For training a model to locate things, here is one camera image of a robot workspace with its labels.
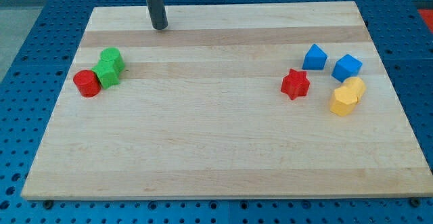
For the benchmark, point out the yellow hexagon block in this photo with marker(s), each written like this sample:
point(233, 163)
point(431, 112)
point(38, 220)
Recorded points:
point(343, 101)

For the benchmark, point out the blue cube block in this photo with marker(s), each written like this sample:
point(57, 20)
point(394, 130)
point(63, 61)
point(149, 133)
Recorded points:
point(346, 67)

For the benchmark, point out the green cylinder block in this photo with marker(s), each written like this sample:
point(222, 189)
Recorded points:
point(111, 57)

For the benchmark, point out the red cylinder block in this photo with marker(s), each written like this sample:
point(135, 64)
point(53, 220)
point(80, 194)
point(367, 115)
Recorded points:
point(87, 83)

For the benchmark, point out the yellow rounded block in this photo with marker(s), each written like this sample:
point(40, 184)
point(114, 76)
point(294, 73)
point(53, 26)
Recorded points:
point(356, 86)

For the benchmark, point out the red star block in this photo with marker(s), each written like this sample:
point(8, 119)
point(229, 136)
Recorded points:
point(295, 84)

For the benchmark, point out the green cube block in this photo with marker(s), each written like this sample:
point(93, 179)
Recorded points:
point(107, 73)

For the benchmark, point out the dark grey robot arm rod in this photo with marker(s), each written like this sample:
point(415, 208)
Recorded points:
point(157, 14)

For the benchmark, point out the blue triangular prism block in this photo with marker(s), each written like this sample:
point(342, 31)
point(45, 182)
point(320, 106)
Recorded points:
point(315, 58)

